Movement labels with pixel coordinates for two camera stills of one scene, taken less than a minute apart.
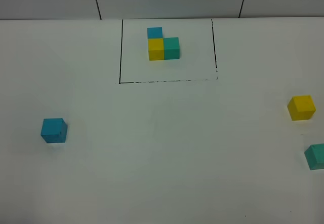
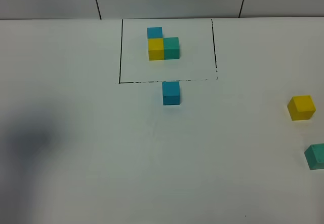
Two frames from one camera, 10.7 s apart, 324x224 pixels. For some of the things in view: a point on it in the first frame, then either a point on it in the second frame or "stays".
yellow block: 301,108 stays
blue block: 54,130 to 171,95
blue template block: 155,32 stays
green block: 314,155 stays
